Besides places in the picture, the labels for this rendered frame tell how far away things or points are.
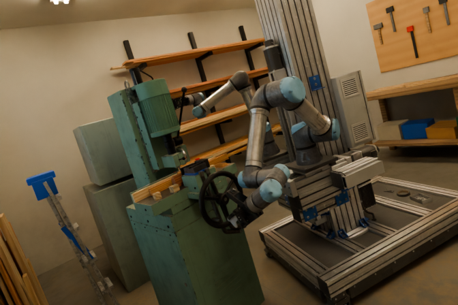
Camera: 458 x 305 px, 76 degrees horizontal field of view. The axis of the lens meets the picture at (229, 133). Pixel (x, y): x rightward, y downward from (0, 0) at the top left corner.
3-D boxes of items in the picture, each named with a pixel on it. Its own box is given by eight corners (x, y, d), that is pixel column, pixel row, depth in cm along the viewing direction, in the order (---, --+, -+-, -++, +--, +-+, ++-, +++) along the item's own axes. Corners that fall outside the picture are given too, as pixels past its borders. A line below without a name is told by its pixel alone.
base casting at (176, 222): (174, 233, 150) (169, 217, 149) (129, 220, 193) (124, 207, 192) (234, 196, 180) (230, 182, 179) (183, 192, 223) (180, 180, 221)
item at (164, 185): (152, 195, 161) (149, 188, 160) (150, 195, 162) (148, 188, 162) (228, 158, 200) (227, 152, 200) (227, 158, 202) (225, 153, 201)
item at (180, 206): (173, 215, 151) (170, 207, 150) (153, 211, 166) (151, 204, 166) (227, 184, 177) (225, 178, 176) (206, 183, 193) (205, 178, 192)
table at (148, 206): (163, 219, 137) (159, 207, 136) (135, 212, 160) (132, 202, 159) (249, 171, 176) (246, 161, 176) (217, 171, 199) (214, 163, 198)
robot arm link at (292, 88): (317, 127, 170) (264, 77, 134) (343, 123, 160) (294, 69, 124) (316, 146, 165) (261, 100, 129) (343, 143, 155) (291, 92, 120)
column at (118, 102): (155, 203, 182) (118, 90, 174) (140, 200, 199) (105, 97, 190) (185, 188, 197) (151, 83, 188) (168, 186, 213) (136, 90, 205)
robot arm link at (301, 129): (300, 143, 177) (294, 121, 175) (321, 139, 168) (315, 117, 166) (291, 149, 168) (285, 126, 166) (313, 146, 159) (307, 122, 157)
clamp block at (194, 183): (199, 193, 151) (194, 176, 150) (185, 191, 161) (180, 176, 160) (220, 181, 161) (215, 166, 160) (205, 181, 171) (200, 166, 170)
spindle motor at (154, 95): (161, 137, 159) (142, 81, 156) (146, 139, 172) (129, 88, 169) (187, 128, 171) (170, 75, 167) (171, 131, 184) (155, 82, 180)
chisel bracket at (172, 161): (176, 169, 168) (172, 155, 167) (164, 169, 178) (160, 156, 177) (187, 165, 173) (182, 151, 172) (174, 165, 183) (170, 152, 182)
